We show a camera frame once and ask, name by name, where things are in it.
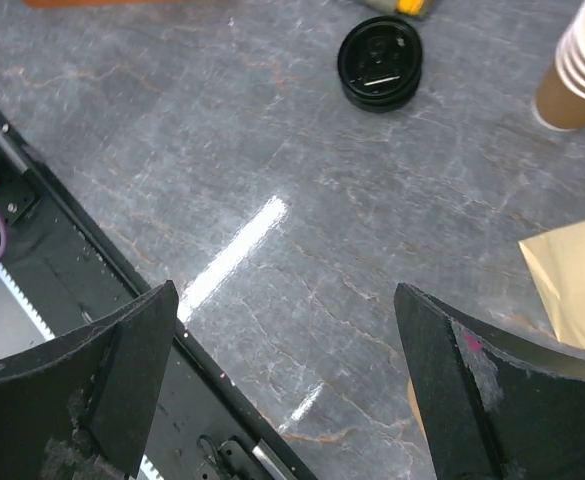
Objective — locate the stack of black lids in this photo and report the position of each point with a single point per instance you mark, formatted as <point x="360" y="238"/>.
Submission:
<point x="380" y="63"/>

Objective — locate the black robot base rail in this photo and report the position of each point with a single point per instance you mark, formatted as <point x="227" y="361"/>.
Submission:
<point x="68" y="270"/>

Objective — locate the brown paper bag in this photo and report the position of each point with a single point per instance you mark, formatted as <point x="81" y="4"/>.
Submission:
<point x="572" y="285"/>

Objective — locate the stack of paper cups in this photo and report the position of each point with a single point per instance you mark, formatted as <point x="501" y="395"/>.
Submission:
<point x="559" y="102"/>

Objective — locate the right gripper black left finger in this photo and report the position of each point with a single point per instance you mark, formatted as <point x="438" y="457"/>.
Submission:
<point x="81" y="406"/>

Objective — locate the orange compartment tray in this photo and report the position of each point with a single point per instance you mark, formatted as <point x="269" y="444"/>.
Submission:
<point x="86" y="3"/>

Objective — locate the camouflage folded cloth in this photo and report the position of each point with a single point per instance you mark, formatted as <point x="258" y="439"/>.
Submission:
<point x="416" y="9"/>

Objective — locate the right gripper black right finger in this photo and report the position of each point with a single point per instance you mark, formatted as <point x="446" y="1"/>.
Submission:
<point x="465" y="440"/>

